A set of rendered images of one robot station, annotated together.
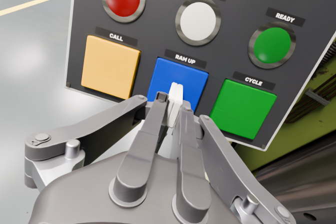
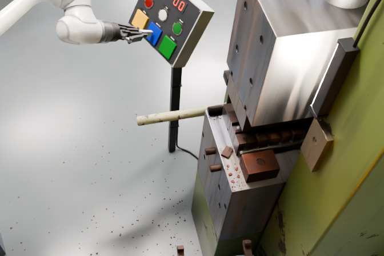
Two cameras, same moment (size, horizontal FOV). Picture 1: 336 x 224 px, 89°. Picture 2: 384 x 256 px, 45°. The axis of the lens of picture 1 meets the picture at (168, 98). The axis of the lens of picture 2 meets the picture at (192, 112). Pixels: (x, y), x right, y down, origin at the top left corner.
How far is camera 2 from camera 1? 1.85 m
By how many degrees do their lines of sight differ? 30
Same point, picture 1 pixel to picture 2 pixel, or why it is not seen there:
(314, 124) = not seen: hidden behind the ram
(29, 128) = (109, 63)
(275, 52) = (177, 30)
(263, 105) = (172, 47)
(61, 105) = (142, 55)
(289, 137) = not seen: hidden behind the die
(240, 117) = (166, 49)
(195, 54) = (160, 24)
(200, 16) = (163, 13)
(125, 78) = (142, 25)
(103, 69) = (138, 20)
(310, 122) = not seen: hidden behind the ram
